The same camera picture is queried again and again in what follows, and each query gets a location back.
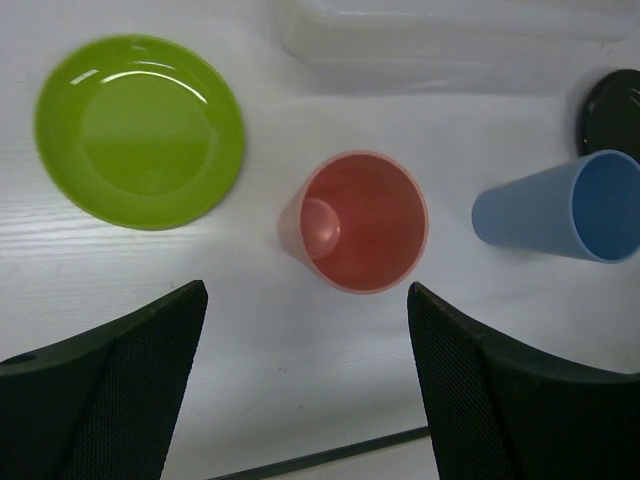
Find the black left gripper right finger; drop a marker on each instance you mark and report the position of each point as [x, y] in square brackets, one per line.
[498, 408]

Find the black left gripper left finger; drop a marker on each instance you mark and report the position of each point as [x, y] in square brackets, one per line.
[102, 404]

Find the green plastic plate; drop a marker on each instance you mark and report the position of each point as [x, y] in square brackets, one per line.
[139, 132]

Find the translucent white plastic bin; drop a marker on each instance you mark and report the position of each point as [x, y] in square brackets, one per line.
[394, 47]

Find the blue plastic cup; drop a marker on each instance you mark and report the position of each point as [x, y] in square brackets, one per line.
[584, 209]

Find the red plastic cup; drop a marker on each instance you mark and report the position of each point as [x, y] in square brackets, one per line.
[359, 222]

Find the black glossy plate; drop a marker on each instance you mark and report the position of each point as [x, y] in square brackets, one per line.
[609, 115]

